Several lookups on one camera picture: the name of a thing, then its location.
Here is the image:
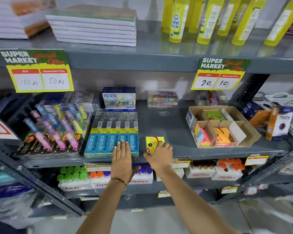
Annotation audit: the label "white box of brown-capped bottles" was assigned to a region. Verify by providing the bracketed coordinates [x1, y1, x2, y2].
[184, 160, 217, 179]

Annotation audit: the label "large yellow green price sign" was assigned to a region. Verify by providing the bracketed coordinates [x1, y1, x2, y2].
[0, 49, 74, 93]

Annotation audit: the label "white box of orange-capped bottles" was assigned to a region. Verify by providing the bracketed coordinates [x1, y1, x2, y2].
[89, 171, 112, 189]

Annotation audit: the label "orange flat box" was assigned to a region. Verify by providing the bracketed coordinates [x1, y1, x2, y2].
[249, 110, 272, 127]

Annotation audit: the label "person's right forearm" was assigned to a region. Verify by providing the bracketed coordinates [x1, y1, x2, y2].
[155, 168, 236, 234]

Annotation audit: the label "dark blue product boxes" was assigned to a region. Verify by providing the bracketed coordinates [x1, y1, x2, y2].
[239, 101, 269, 120]

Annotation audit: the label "white box of blue-capped bottles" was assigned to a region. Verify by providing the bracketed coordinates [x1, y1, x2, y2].
[129, 165, 154, 185]

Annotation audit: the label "green sticky note pad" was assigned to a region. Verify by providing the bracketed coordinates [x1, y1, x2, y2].
[203, 110, 226, 122]

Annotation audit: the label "red white triangle sign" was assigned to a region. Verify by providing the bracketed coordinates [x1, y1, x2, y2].
[0, 110, 20, 141]

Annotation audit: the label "orange sticky note pad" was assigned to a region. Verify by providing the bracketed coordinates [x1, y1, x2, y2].
[213, 127, 236, 147]

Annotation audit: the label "row of blue pencil boxes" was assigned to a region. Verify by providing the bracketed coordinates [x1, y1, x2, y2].
[84, 111, 140, 158]

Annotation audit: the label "person's left hand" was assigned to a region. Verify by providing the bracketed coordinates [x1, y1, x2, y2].
[111, 140, 141, 184]

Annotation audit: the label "stack of white orange books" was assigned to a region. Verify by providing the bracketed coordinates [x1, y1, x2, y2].
[0, 0, 57, 40]

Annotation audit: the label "person's left forearm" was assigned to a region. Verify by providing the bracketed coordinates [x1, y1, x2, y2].
[76, 178, 127, 234]

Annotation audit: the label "stack of white green books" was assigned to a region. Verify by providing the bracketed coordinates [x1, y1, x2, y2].
[45, 4, 137, 47]

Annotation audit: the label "person's right hand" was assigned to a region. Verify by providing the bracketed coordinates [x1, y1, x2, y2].
[143, 141, 173, 174]

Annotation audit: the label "clear plastic bags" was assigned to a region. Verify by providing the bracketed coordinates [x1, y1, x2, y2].
[0, 190, 53, 230]

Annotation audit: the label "white plastic basket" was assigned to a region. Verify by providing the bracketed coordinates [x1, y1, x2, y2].
[265, 92, 293, 140]

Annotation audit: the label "gold bracelet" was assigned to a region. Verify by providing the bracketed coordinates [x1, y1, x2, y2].
[111, 177, 127, 190]

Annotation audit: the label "brown cardboard display box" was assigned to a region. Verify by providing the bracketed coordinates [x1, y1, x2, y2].
[186, 105, 261, 149]

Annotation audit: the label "white box of green-capped bottles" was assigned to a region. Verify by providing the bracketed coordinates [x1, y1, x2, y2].
[57, 166, 91, 192]

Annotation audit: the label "small yellow green price sign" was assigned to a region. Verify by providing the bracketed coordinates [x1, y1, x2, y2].
[191, 58, 251, 91]

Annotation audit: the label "pile of pastel highlighter packs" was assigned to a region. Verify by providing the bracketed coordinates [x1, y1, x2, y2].
[14, 103, 92, 157]

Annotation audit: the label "grey metal shelf rack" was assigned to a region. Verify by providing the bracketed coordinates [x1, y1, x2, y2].
[0, 20, 293, 217]

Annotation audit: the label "small yellow box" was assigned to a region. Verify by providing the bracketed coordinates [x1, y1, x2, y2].
[146, 136, 165, 154]

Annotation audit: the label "orange white product box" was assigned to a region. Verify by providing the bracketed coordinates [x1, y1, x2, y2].
[266, 106, 293, 141]

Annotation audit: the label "row of yellow glue bottles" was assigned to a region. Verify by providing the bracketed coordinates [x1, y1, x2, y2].
[161, 0, 293, 47]

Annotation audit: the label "pink sticky note pad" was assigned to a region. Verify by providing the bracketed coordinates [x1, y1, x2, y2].
[199, 128, 213, 147]

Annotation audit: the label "clear boxes of colourful items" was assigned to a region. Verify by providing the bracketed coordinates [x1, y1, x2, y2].
[147, 91, 179, 108]
[195, 91, 229, 106]

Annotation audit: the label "white box of red-orange-capped bottles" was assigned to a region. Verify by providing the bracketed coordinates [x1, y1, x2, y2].
[211, 158, 246, 181]

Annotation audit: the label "white blue pastel box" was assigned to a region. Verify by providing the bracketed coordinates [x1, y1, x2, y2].
[103, 91, 136, 110]

